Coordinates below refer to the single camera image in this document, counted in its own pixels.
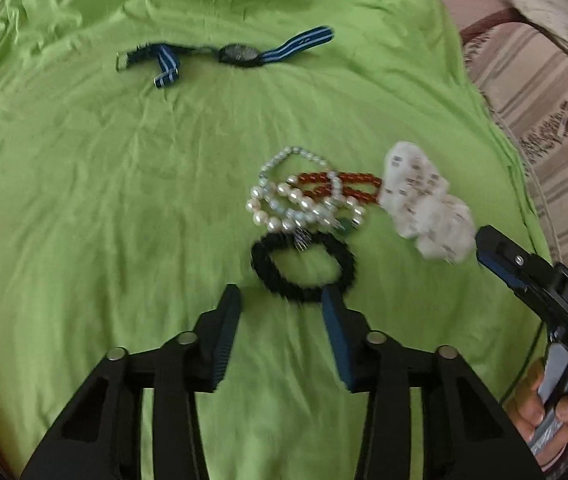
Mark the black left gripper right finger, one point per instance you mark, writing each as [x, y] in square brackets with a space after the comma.
[346, 330]

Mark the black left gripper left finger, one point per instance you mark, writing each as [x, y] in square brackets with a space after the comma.
[215, 330]

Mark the white polka dot scrunchie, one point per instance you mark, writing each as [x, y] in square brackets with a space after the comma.
[416, 196]

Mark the green bed sheet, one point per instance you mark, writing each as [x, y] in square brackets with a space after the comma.
[122, 206]

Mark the striped beige bedding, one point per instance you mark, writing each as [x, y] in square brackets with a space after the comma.
[522, 72]

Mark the blue striped strap watch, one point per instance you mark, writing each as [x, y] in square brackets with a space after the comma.
[168, 56]

